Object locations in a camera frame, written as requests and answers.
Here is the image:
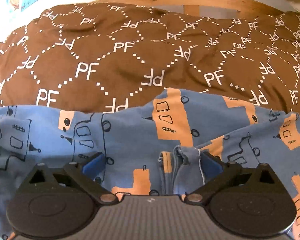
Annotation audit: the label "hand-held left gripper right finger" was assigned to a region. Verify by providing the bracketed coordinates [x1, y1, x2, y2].
[184, 152, 290, 203]

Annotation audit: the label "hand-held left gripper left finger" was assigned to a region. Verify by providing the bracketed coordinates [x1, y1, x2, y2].
[14, 152, 120, 203]

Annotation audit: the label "blue printed pants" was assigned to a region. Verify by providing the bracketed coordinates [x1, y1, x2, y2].
[0, 87, 300, 240]

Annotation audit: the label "brown printed blanket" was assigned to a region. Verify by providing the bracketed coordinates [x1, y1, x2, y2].
[0, 2, 300, 117]

